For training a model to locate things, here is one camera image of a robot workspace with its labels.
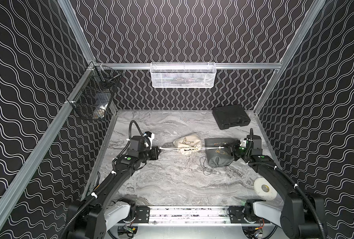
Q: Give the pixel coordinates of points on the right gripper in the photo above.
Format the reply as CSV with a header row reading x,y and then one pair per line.
x,y
232,148

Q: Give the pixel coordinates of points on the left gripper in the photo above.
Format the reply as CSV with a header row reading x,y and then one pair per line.
x,y
152,153

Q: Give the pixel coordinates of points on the grey hair dryer bag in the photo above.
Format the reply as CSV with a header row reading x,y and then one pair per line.
x,y
217,155

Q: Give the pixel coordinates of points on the beige hair dryer bag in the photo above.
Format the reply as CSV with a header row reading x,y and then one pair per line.
x,y
189,144

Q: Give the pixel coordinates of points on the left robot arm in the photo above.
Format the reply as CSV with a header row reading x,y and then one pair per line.
x,y
94,216

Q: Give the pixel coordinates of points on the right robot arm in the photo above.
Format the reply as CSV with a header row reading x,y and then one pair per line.
x,y
302,215

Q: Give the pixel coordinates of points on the black plastic case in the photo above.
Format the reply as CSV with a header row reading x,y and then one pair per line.
x,y
230,116

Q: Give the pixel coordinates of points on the white tape roll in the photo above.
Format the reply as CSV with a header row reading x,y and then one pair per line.
x,y
264,189

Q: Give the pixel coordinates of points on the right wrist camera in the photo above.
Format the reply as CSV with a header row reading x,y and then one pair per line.
x,y
244,143

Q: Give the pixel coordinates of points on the white wire basket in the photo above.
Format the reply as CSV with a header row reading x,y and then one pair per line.
x,y
183,74

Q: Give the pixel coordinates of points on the black wire basket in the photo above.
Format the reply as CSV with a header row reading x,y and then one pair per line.
x,y
94,98

